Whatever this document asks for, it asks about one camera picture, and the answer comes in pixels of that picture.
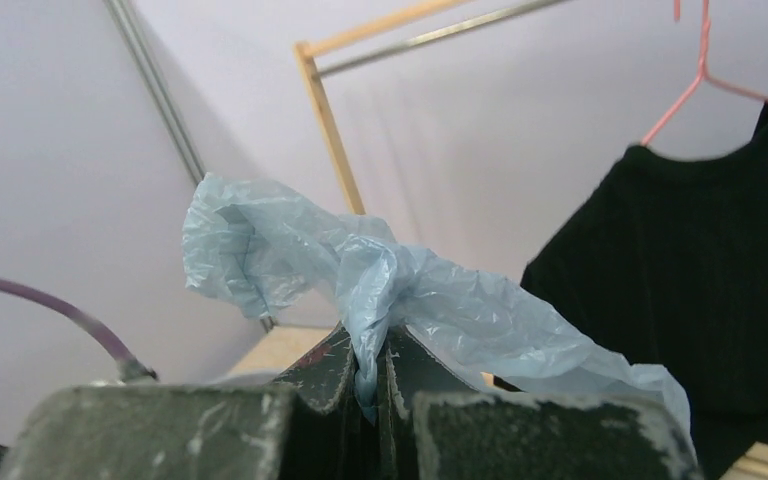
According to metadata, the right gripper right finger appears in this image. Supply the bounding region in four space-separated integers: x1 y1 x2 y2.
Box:
378 327 475 479

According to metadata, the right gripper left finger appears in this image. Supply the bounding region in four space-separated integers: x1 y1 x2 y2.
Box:
276 327 362 479

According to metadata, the light blue trash bag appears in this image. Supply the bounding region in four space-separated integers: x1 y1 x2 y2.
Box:
182 174 691 429

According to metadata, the black hanging garment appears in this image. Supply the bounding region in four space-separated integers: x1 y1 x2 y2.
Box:
520 103 768 479

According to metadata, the wooden clothes rack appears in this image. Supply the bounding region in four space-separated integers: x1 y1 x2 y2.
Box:
293 0 768 480

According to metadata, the pink clothes hanger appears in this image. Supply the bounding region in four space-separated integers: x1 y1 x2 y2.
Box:
640 0 768 146

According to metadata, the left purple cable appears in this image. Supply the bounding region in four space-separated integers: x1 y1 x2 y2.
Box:
0 270 159 384

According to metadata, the metal clothes rail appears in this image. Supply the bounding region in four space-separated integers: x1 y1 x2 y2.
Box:
317 0 564 77

